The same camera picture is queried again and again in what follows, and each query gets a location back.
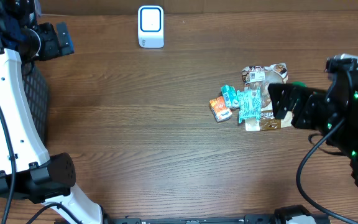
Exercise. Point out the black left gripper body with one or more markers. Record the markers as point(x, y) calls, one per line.
point(50, 45)

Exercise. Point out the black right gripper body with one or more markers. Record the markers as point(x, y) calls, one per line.
point(319, 118)

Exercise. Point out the green-capped white bottle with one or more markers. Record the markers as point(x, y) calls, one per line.
point(301, 84)

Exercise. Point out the dried mushroom plastic bag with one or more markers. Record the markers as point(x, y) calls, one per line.
point(259, 78)

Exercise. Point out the teal wet wipes pack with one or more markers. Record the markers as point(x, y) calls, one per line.
point(250, 105)

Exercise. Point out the teal tissue packet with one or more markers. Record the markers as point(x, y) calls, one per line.
point(230, 97)

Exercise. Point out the small orange snack packet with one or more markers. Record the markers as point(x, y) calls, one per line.
point(220, 110)

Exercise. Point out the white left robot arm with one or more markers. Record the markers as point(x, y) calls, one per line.
point(27, 170)

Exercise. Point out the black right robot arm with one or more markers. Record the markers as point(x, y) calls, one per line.
point(344, 92)

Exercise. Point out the white barcode scanner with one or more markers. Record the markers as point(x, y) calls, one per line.
point(150, 27)

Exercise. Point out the grey plastic mesh basket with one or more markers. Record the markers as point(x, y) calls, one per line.
point(37, 94)

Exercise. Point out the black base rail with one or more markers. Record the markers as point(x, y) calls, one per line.
point(247, 219)

